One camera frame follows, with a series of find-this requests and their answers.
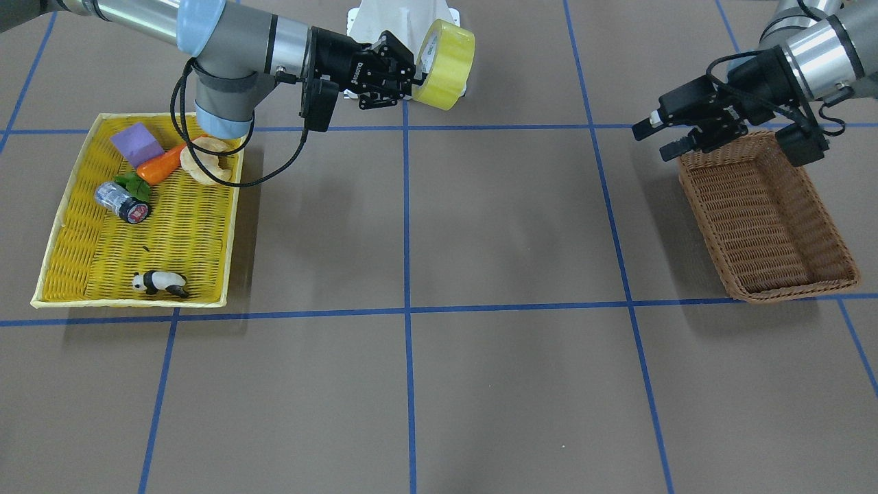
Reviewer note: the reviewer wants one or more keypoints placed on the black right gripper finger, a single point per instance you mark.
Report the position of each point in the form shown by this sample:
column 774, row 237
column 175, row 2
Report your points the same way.
column 386, row 95
column 397, row 60

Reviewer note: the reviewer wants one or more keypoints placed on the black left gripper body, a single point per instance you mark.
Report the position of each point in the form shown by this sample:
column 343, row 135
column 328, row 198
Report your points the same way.
column 753, row 88

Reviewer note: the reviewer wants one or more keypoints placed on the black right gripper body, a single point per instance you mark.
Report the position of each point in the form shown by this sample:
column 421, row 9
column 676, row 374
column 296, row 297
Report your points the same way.
column 336, row 56

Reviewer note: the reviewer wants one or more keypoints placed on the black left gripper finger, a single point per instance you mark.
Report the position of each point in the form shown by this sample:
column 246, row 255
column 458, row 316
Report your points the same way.
column 653, row 123
column 684, row 145

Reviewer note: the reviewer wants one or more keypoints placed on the yellow tape roll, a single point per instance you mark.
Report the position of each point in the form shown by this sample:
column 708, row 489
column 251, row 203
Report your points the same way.
column 445, row 62

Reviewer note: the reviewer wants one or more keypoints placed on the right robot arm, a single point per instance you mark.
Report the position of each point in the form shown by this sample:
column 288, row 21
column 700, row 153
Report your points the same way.
column 240, row 54

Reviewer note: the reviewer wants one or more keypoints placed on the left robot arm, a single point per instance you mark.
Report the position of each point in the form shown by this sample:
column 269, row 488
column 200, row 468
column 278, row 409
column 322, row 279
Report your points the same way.
column 811, row 55

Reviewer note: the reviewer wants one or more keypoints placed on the brown wicker basket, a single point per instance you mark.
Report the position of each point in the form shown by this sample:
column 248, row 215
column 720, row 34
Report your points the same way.
column 764, row 224

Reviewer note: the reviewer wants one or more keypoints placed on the yellow woven basket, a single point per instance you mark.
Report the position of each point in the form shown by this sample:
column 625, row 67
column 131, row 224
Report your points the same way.
column 92, row 255

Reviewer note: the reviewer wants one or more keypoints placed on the beige croissant toy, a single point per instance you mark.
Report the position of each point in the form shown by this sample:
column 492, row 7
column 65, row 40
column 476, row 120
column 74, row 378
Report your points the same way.
column 210, row 162

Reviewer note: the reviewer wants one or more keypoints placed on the purple foam block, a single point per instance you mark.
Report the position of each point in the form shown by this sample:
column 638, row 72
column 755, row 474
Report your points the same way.
column 137, row 144

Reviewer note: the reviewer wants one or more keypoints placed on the orange toy carrot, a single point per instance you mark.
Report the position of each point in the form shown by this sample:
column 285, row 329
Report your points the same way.
column 159, row 168

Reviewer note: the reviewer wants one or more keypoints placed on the small silver can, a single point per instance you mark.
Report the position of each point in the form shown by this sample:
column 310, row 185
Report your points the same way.
column 121, row 203

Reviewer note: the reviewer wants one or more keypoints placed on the black white panda figure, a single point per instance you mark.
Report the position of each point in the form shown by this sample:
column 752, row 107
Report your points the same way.
column 154, row 282

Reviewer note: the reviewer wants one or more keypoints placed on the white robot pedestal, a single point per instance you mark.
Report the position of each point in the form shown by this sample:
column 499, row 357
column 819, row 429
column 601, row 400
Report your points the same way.
column 409, row 21

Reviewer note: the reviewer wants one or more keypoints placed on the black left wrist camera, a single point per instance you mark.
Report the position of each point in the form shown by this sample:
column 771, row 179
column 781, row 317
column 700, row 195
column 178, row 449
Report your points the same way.
column 802, row 142

